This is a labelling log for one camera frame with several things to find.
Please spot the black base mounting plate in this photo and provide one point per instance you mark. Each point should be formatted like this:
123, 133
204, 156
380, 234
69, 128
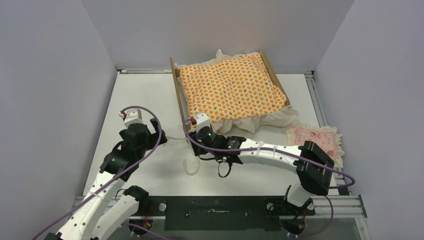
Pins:
218, 213

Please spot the pink frilled small pillow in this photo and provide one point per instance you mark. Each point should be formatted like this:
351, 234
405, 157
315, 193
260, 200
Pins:
326, 137

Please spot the orange patterned pet mattress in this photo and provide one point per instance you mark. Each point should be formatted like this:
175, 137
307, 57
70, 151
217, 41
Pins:
234, 91

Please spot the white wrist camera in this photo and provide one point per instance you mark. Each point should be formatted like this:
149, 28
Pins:
199, 121
131, 116

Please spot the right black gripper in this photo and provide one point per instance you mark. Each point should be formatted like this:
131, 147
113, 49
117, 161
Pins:
192, 135

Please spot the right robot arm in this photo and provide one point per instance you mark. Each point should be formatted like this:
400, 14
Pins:
308, 161

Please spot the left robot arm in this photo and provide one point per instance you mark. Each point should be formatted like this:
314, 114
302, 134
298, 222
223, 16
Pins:
91, 219

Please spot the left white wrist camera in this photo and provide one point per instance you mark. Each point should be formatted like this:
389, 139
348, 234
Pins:
131, 116

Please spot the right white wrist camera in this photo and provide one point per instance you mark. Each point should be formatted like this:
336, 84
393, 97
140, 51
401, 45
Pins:
199, 121

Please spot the wooden pet bed frame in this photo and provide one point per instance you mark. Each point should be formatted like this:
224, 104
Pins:
240, 91

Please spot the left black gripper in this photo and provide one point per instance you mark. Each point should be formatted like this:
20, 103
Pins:
153, 137

